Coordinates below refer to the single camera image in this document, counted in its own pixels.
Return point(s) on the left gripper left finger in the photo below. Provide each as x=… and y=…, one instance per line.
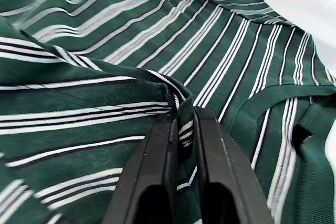
x=147, y=171

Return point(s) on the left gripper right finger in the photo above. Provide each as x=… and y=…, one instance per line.
x=223, y=169

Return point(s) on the green striped T-shirt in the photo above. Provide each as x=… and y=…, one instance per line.
x=105, y=51

